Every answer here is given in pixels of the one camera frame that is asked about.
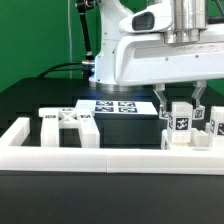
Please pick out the white U-shaped frame fence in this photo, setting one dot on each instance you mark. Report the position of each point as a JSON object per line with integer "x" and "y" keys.
{"x": 15, "y": 156}

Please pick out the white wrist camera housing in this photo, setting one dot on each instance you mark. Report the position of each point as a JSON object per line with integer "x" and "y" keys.
{"x": 154, "y": 19}

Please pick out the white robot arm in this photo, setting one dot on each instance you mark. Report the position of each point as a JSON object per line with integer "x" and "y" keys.
{"x": 168, "y": 42}

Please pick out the white chair seat part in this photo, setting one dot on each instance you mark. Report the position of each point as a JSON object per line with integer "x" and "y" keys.
{"x": 199, "y": 141}

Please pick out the black pole with clamp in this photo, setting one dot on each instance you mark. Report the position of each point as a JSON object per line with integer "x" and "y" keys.
{"x": 82, "y": 7}

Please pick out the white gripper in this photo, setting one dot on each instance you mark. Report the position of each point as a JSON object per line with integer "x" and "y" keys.
{"x": 147, "y": 60}

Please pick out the white chair back part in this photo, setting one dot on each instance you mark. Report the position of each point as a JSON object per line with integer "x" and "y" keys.
{"x": 54, "y": 119}

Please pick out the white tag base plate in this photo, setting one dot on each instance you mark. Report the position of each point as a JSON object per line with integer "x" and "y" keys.
{"x": 118, "y": 107}

